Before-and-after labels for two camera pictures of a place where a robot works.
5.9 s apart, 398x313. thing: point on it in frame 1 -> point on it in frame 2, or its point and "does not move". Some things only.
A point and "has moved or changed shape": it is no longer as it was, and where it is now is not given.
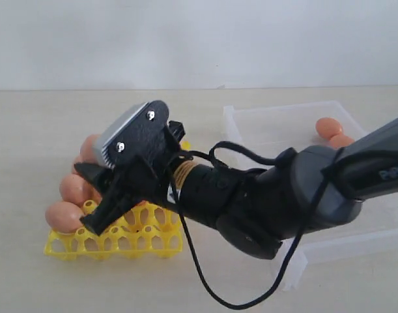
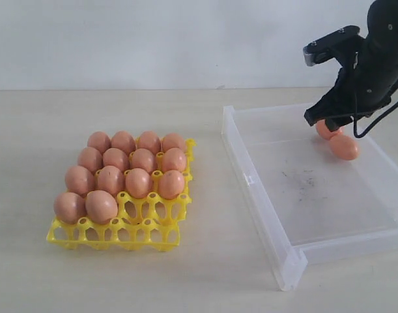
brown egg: [340, 141] does not move
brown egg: [64, 217] -> [69, 207]
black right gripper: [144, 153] -> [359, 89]
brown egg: [327, 127] does not move
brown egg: [74, 189] has moved or changed shape
